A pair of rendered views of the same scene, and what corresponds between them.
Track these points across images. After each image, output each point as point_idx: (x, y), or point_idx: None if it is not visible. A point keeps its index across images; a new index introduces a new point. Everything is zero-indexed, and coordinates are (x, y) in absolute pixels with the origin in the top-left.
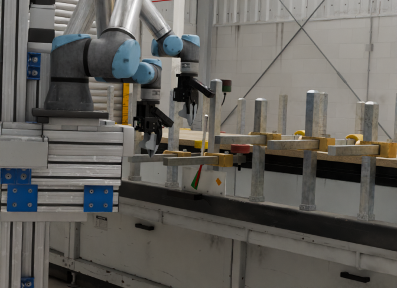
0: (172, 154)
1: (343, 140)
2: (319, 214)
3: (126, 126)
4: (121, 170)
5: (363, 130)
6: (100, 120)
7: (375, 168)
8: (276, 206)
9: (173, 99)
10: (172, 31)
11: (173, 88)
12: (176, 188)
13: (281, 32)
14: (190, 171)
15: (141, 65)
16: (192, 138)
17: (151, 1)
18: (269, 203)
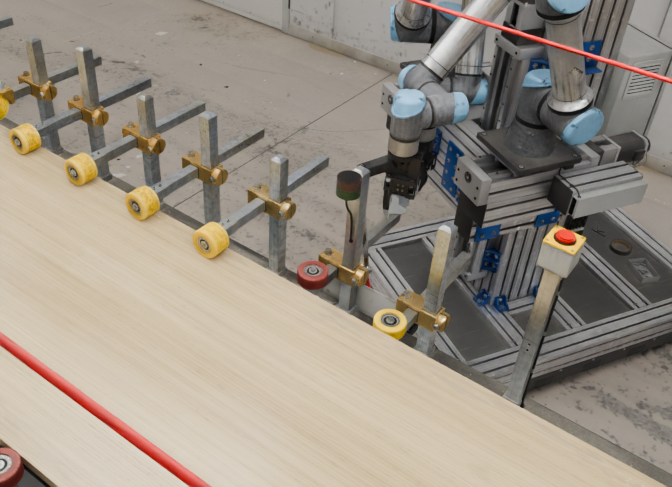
0: (423, 291)
1: (165, 179)
2: (201, 223)
3: (396, 92)
4: (387, 115)
5: (155, 124)
6: (490, 173)
7: (143, 160)
8: (251, 251)
9: (418, 182)
10: (418, 64)
11: (420, 168)
12: (411, 341)
13: None
14: (386, 301)
15: None
16: (447, 415)
17: (456, 20)
18: (260, 262)
